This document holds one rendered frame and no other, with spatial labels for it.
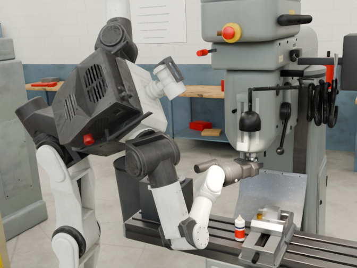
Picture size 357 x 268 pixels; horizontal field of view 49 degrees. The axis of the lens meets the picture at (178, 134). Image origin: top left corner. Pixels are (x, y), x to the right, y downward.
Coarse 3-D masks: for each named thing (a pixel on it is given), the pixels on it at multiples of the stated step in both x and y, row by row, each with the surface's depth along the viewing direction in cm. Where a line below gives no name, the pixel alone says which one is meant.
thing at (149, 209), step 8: (144, 184) 177; (184, 184) 172; (192, 184) 179; (144, 192) 178; (184, 192) 172; (192, 192) 180; (144, 200) 180; (152, 200) 177; (192, 200) 181; (144, 208) 181; (152, 208) 179; (144, 216) 182; (152, 216) 180
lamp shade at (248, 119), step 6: (246, 114) 126; (252, 114) 126; (258, 114) 127; (240, 120) 128; (246, 120) 126; (252, 120) 125; (258, 120) 126; (240, 126) 128; (246, 126) 126; (252, 126) 125; (258, 126) 126
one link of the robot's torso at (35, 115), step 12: (24, 108) 138; (36, 108) 139; (48, 108) 141; (24, 120) 139; (36, 120) 136; (48, 120) 135; (36, 132) 139; (48, 132) 136; (72, 156) 136; (84, 156) 137
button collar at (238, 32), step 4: (228, 24) 121; (232, 24) 120; (236, 24) 120; (236, 28) 120; (240, 28) 121; (236, 32) 120; (240, 32) 120; (236, 36) 121; (240, 36) 121; (228, 40) 122; (232, 40) 122; (236, 40) 122
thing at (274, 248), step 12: (288, 216) 157; (288, 228) 160; (252, 240) 147; (264, 240) 148; (276, 240) 146; (288, 240) 156; (252, 252) 142; (264, 252) 140; (276, 252) 143; (252, 264) 144; (264, 264) 141; (276, 264) 141
